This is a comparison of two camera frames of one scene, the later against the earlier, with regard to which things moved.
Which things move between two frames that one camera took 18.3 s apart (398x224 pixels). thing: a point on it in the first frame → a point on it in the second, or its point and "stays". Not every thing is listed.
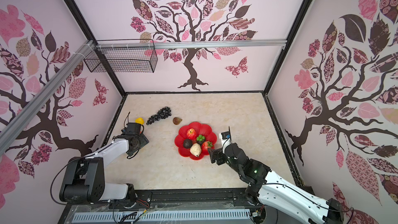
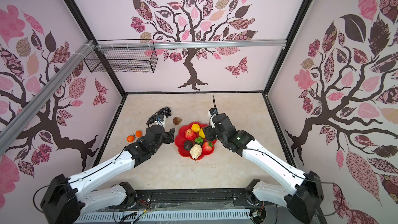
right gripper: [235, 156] → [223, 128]
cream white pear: [196, 150] stays
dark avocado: [187, 143] stays
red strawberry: [205, 145] stays
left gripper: [144, 141] → [169, 136]
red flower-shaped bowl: [203, 129] stays
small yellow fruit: [139, 120] → [201, 133]
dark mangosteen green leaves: [200, 139] stays
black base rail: [222, 199] stays
